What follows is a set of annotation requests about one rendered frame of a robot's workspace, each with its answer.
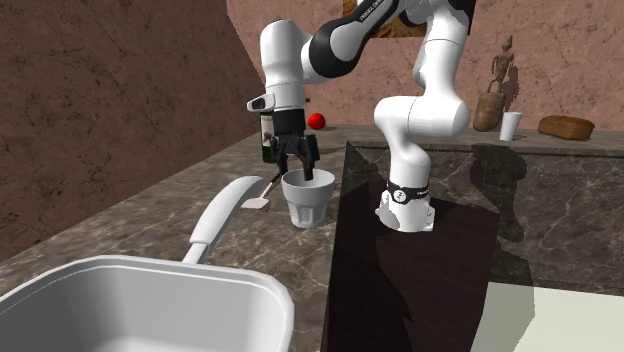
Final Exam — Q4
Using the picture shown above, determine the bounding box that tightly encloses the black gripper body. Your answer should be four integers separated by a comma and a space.
271, 109, 308, 144

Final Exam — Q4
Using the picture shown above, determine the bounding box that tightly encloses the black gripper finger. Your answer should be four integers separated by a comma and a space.
293, 135, 322, 183
269, 136, 295, 178

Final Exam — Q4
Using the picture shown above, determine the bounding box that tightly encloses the dark green bottle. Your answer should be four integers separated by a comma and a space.
259, 111, 278, 165

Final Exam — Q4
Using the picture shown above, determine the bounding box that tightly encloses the large white ribbed cup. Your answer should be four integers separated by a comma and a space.
280, 168, 337, 229

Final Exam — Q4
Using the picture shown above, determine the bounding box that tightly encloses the white spatula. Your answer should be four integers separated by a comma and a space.
240, 174, 282, 211

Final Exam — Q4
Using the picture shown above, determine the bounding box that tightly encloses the white faucet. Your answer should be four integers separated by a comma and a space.
182, 175, 267, 265

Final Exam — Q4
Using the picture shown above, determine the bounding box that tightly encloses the dark robot stand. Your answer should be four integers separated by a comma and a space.
320, 140, 501, 352

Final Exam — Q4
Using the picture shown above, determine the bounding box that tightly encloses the brown wooden figure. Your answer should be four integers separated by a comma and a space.
472, 34, 516, 133

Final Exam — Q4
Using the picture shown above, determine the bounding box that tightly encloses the white sink basin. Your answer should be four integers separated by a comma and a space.
0, 254, 297, 352

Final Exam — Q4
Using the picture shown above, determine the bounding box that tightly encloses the small white cup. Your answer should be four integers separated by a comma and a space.
498, 111, 523, 143

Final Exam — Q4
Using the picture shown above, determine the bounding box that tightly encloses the brown bread loaf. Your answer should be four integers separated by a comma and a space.
537, 114, 596, 142

